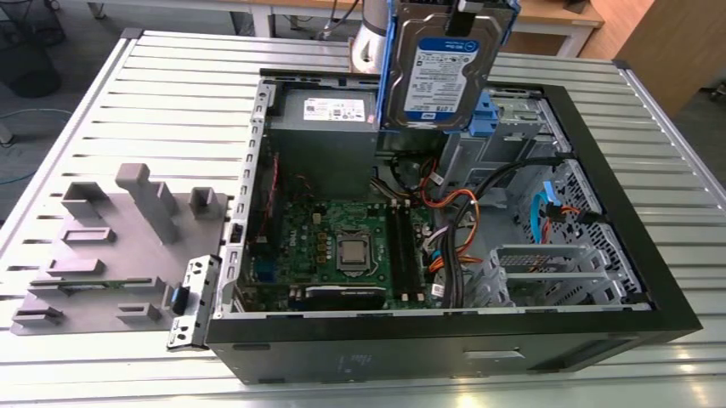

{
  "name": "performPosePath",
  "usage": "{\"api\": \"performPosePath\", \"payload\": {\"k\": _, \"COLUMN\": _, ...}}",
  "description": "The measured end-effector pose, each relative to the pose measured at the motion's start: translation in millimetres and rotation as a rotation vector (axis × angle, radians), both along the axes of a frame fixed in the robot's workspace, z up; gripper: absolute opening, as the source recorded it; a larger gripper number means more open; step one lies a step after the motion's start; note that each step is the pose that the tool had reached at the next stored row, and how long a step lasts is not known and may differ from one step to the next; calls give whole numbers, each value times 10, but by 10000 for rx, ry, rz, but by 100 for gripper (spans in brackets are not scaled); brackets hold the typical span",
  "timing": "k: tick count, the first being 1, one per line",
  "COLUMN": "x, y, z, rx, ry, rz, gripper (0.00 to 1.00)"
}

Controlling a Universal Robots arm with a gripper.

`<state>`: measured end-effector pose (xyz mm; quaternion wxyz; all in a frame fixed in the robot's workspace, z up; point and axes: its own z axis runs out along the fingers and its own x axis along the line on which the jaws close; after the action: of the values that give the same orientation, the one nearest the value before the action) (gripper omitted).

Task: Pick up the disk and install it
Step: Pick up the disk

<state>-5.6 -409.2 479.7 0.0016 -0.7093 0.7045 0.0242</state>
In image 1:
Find green motherboard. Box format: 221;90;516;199
240;198;450;312

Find black graphics card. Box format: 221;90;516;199
287;283;391;312

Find black RAM slot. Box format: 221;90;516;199
399;199;427;301
387;199;411;301

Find red wire with white plug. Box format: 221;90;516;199
255;151;283;244

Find orange wire bundle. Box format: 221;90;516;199
421;189;482;256

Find black bin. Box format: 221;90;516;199
0;37;64;99

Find wooden desk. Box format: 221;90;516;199
510;0;606;59

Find black cable bundle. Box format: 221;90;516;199
444;156;571;308

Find orange power wire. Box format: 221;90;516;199
544;205;603;223

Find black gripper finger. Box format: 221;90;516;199
443;0;483;37

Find CPU socket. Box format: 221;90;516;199
332;228;380;278

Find grey optical drive cage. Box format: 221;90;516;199
440;87;563;184

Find green RAM stick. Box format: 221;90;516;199
28;278;155;294

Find grey power supply unit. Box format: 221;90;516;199
267;89;380;201

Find blue bracket latch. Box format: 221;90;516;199
169;286;193;316

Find blue drive latch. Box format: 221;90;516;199
470;91;502;138

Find wooden cabinet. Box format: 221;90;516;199
615;0;726;116

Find hard disk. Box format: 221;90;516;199
375;0;522;133

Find white table frame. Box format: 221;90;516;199
84;0;364;40

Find silver CPU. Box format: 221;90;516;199
337;238;371;265

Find black PC case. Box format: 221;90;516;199
203;67;704;386

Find grey parts rack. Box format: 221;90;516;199
9;162;235;337

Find blue data wire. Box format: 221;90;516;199
532;180;560;246

